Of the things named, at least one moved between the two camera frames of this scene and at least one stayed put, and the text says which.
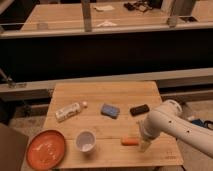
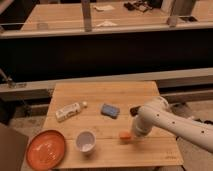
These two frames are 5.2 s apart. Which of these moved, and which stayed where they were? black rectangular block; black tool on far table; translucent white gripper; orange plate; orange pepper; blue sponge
Moved: translucent white gripper; orange pepper
Stayed: black tool on far table; orange plate; blue sponge; black rectangular block
